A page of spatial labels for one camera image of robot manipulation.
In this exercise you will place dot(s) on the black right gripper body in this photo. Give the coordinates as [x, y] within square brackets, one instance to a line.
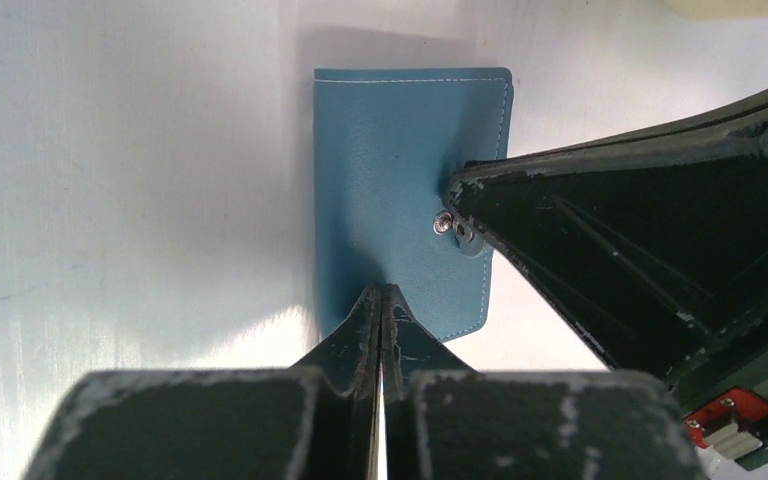
[724, 402]

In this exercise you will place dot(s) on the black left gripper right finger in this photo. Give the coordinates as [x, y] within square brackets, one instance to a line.
[445, 420]

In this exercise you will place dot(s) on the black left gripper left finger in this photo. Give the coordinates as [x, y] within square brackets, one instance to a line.
[315, 419]

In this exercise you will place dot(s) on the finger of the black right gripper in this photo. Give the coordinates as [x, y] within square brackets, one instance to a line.
[652, 245]

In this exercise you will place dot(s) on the blue leather card holder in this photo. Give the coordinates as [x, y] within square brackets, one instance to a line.
[385, 144]

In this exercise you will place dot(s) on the beige oval plastic tray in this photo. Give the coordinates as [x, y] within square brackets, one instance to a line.
[719, 9]

